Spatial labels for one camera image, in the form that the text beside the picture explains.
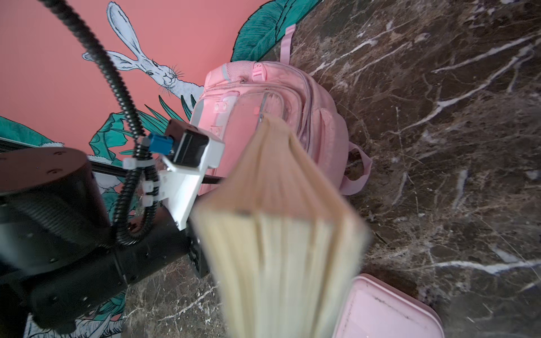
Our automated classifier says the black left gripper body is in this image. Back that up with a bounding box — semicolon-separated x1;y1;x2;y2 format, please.
116;207;209;283

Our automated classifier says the dark blue book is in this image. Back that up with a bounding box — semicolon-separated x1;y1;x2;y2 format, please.
192;115;371;337

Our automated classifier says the pink student backpack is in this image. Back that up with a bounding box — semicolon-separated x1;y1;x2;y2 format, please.
191;25;373;196

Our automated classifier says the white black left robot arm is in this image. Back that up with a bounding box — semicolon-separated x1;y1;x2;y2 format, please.
1;147;194;336

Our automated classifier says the pink pencil case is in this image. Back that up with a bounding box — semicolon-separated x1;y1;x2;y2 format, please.
333;274;445;338

